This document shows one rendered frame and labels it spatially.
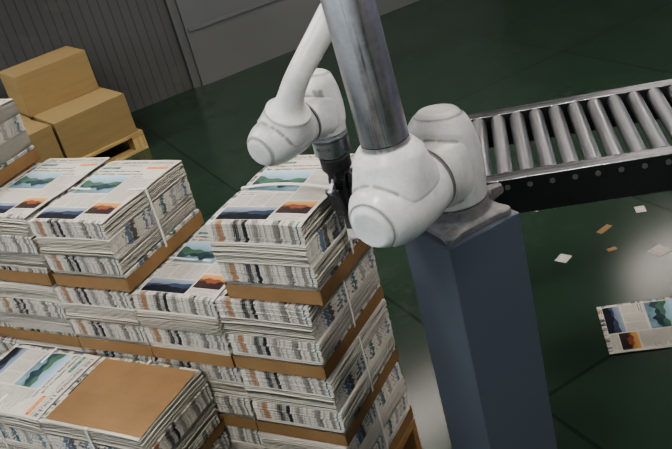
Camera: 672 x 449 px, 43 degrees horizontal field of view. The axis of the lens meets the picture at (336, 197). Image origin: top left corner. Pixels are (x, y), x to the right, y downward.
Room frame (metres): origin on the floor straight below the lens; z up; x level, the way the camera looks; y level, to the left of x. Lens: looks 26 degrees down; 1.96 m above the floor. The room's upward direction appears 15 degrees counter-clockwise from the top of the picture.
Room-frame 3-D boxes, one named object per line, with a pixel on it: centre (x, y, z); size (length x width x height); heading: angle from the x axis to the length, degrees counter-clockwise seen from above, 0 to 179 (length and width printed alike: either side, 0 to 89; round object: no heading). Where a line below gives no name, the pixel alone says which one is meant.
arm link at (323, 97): (1.89, -0.01, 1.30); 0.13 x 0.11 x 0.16; 138
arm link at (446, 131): (1.72, -0.25, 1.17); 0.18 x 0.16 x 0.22; 138
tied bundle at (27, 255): (2.48, 0.89, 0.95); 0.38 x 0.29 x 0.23; 146
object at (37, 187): (2.48, 0.88, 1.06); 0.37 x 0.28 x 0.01; 146
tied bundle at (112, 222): (2.32, 0.64, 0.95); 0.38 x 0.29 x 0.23; 147
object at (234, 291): (1.90, 0.17, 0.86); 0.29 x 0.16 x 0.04; 57
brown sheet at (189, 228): (2.32, 0.64, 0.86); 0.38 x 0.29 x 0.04; 147
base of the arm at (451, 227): (1.73, -0.28, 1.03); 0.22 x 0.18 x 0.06; 113
